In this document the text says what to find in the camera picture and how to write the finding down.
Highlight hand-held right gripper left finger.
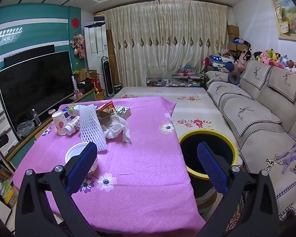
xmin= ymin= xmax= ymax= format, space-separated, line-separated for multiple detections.
xmin=15 ymin=141 xmax=99 ymax=237

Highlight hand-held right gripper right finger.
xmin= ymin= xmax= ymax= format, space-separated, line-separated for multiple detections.
xmin=196 ymin=141 xmax=280 ymax=237

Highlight black yellow-rimmed trash bin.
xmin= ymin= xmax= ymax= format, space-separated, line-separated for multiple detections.
xmin=179 ymin=130 xmax=239 ymax=201

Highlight white foam net sleeve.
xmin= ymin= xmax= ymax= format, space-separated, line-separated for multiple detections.
xmin=79 ymin=104 xmax=109 ymax=152

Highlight small white plastic bottle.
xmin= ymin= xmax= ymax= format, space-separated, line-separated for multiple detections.
xmin=64 ymin=116 xmax=81 ymax=136

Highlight white pink paper cup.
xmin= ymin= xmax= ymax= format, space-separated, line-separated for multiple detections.
xmin=52 ymin=111 xmax=68 ymax=136

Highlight white tissue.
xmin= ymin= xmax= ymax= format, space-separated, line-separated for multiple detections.
xmin=102 ymin=117 xmax=133 ymax=144

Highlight brown paper tray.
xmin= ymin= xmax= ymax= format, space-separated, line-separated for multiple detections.
xmin=96 ymin=110 xmax=115 ymax=126

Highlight white green drink bottle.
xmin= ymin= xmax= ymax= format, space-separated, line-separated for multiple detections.
xmin=68 ymin=104 xmax=87 ymax=117

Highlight red snack packet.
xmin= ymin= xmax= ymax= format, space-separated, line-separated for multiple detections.
xmin=98 ymin=100 xmax=118 ymax=116

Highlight black and white box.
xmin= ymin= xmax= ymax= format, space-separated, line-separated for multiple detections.
xmin=114 ymin=106 xmax=132 ymax=119

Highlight white drawer unit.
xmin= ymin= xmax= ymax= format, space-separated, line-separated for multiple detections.
xmin=0 ymin=92 xmax=21 ymax=157

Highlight glass ashtray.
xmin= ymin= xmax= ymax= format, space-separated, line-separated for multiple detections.
xmin=16 ymin=121 xmax=36 ymax=138

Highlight white round tin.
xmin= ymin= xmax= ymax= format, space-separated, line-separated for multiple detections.
xmin=196 ymin=194 xmax=218 ymax=212

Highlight bookshelf with books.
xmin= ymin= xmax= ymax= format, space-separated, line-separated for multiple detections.
xmin=0 ymin=153 xmax=18 ymax=208

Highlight clear water bottle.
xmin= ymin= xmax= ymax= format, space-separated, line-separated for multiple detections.
xmin=32 ymin=108 xmax=42 ymax=126

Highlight pink floral tablecloth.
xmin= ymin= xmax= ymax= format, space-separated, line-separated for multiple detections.
xmin=12 ymin=96 xmax=208 ymax=237

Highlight large black television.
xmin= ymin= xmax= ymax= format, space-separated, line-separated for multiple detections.
xmin=0 ymin=51 xmax=76 ymax=134

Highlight beige sofa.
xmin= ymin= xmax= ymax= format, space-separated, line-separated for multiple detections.
xmin=203 ymin=59 xmax=296 ymax=223

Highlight red container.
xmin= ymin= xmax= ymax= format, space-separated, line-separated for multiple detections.
xmin=89 ymin=77 xmax=101 ymax=92

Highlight black monitor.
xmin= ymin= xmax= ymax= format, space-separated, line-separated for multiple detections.
xmin=4 ymin=44 xmax=55 ymax=68

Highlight black tower fan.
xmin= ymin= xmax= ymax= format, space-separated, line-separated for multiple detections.
xmin=101 ymin=56 xmax=114 ymax=97

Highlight open cardboard boxes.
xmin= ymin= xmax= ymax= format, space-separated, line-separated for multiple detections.
xmin=75 ymin=67 xmax=101 ymax=82

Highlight black neck pillow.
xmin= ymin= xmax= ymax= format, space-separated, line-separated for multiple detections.
xmin=227 ymin=71 xmax=241 ymax=85

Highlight low cluttered glass table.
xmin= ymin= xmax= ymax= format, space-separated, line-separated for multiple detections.
xmin=145 ymin=75 xmax=206 ymax=88

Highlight blue star-print bag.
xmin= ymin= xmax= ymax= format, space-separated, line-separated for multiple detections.
xmin=209 ymin=54 xmax=235 ymax=66

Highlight rolled brown mat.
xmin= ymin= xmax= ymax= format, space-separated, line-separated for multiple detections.
xmin=106 ymin=30 xmax=123 ymax=87

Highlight white standing air conditioner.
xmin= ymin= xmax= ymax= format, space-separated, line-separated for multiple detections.
xmin=84 ymin=23 xmax=108 ymax=72

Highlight hanging artificial flowers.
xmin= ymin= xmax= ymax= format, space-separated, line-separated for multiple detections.
xmin=70 ymin=31 xmax=86 ymax=59

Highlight pile of plush toys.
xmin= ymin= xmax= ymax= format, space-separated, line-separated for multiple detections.
xmin=234 ymin=48 xmax=296 ymax=76

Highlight stack of cardboard boxes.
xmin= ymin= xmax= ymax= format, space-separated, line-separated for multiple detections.
xmin=226 ymin=24 xmax=250 ymax=55

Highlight beige patterned curtain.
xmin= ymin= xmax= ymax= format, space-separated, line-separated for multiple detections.
xmin=104 ymin=0 xmax=229 ymax=88

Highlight framed flower painting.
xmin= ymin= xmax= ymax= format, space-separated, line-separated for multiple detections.
xmin=270 ymin=0 xmax=296 ymax=43

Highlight purple strapped bag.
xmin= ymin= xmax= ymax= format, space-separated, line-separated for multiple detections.
xmin=277 ymin=132 xmax=296 ymax=176

